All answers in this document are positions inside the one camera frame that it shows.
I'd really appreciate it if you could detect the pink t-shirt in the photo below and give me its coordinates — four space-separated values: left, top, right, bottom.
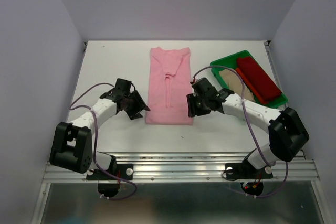
146 47 193 125

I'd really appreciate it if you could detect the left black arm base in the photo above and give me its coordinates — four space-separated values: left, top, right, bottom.
86 163 138 201

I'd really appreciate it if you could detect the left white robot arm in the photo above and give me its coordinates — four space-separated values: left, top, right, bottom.
49 78 150 174

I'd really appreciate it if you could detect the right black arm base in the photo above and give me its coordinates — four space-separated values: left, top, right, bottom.
222 152 273 198

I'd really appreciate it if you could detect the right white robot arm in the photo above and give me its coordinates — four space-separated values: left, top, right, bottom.
187 78 310 177

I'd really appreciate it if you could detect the rolled beige t-shirt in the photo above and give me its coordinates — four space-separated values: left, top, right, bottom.
219 69 255 102

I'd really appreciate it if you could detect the rolled red t-shirt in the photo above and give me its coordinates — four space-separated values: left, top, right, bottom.
237 57 282 104

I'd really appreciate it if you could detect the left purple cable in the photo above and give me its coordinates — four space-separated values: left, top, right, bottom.
68 82 138 200

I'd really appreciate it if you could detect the aluminium rail frame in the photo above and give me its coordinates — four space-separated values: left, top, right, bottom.
30 40 326 224

